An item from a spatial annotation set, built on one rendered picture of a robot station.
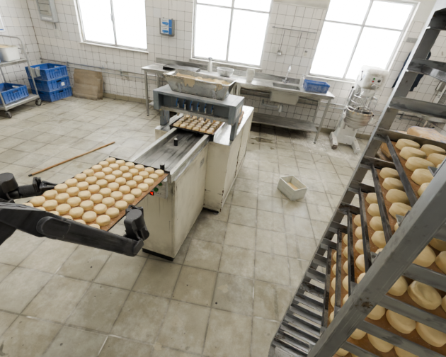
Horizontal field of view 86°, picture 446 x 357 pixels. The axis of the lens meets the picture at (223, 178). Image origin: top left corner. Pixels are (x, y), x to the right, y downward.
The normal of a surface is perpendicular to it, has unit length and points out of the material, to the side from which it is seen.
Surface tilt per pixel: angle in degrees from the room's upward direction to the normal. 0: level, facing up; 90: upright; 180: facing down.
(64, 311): 0
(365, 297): 90
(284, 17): 90
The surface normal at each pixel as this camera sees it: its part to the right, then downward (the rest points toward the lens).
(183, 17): -0.15, 0.53
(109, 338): 0.11, -0.83
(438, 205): -0.40, 0.46
